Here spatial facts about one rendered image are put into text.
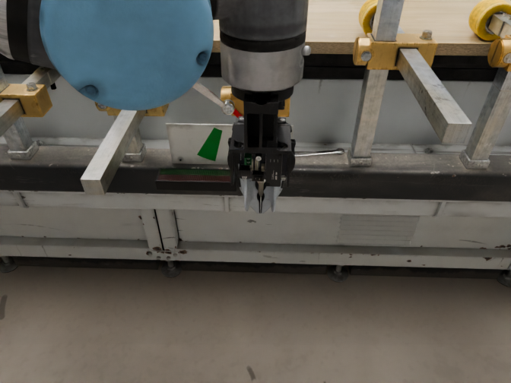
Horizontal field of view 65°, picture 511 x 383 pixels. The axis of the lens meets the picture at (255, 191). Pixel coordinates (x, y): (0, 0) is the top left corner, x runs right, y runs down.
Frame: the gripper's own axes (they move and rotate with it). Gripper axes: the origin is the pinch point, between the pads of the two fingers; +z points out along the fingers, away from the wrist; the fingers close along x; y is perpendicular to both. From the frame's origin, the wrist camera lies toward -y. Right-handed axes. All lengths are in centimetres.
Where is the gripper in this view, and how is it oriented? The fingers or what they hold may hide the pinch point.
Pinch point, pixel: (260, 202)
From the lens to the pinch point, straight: 59.1
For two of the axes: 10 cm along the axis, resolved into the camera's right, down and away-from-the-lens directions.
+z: 0.0, 7.8, 6.3
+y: -0.4, 6.3, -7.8
